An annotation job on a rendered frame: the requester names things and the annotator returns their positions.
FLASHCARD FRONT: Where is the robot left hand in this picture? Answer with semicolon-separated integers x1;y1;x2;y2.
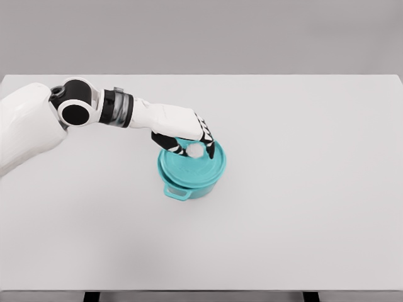
150;103;216;160

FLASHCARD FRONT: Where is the teal pot lid white knob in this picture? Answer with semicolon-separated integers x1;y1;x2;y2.
157;136;227;191

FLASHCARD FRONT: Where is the teal pot with handle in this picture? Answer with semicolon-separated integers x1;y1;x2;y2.
158;163;225;201

